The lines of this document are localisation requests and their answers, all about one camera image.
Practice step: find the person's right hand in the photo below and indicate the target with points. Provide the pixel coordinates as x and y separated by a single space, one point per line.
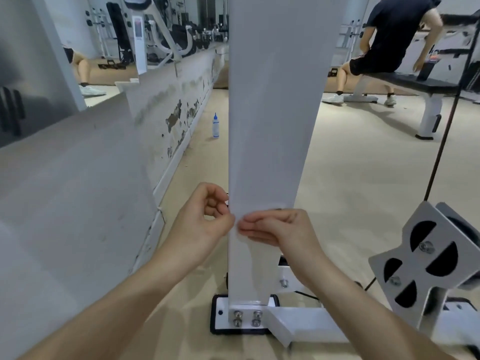
288 232

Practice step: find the person's left hand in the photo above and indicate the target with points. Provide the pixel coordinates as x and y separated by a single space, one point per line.
198 228

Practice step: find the white gym machine frame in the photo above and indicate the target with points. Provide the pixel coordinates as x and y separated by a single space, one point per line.
270 89

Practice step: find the person's right forearm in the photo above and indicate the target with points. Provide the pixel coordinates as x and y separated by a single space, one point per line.
367 318

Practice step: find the person's left forearm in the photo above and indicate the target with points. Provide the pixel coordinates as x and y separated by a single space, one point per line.
105 307

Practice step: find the small white blue bottle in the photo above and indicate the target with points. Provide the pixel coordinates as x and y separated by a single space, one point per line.
215 125

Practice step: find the black flat bench white frame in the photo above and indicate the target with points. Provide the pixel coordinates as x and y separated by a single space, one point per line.
412 84

